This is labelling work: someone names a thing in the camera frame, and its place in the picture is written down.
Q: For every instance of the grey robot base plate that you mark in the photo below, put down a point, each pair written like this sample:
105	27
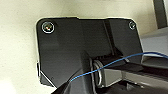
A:
66	43

